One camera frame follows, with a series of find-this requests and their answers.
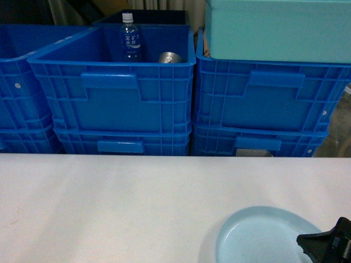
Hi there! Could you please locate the clear water bottle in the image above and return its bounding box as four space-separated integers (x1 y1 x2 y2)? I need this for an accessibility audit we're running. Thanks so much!
119 13 141 62

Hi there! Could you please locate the blue crate upper left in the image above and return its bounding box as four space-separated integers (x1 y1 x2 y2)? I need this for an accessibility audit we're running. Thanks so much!
1 24 86 130

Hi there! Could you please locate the blue crate with bottle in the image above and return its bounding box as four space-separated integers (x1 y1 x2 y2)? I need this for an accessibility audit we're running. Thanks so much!
28 26 196 134

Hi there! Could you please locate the blue crate lower right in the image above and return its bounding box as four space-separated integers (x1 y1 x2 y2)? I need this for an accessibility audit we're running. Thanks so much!
191 124 329 157

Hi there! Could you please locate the blue crate lower middle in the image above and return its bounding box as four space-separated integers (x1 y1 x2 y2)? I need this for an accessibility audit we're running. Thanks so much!
54 128 190 156

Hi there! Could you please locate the teal plastic box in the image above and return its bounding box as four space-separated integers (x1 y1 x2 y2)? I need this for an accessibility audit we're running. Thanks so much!
205 1 350 64

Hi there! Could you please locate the light blue round tray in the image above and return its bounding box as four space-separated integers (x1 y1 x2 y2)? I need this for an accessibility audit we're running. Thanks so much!
215 206 320 262

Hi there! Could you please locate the silver metal can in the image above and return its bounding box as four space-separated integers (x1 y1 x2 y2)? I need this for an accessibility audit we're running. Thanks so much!
158 52 184 64

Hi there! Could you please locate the blue crate lower left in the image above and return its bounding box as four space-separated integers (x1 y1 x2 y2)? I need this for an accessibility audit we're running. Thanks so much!
1 125 65 154

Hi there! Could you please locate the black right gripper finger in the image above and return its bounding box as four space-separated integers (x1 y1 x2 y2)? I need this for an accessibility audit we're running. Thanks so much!
297 217 350 263

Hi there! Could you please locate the blue crate upper right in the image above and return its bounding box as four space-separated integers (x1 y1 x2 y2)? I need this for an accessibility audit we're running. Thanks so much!
193 29 350 133

